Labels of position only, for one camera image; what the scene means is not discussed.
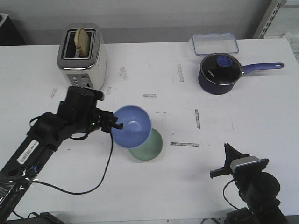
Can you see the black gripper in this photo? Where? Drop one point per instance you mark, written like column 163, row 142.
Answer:
column 243, row 175
column 80, row 110

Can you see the blue bowl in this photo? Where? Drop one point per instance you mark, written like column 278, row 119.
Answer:
column 136, row 127

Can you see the green bowl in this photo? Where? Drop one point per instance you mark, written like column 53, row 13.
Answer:
column 150, row 149

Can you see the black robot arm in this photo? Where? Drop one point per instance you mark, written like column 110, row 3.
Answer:
column 43, row 139
column 257, row 189

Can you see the blue saucepan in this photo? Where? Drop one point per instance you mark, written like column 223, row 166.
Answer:
column 222, row 89

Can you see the white chrome toaster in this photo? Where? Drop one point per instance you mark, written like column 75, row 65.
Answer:
column 87, row 72

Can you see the glass pot lid blue knob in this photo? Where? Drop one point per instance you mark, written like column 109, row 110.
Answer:
column 221, row 69

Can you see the bread slice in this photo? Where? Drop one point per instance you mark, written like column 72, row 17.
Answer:
column 82, row 42

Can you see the clear plastic food container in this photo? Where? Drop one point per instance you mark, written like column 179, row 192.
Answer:
column 205, row 44

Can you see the black object at left edge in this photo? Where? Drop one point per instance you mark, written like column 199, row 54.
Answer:
column 9, row 34

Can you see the grey metal shelf upright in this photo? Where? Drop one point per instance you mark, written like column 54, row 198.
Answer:
column 268, row 18

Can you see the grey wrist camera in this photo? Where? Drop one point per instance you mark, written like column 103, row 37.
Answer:
column 243, row 162

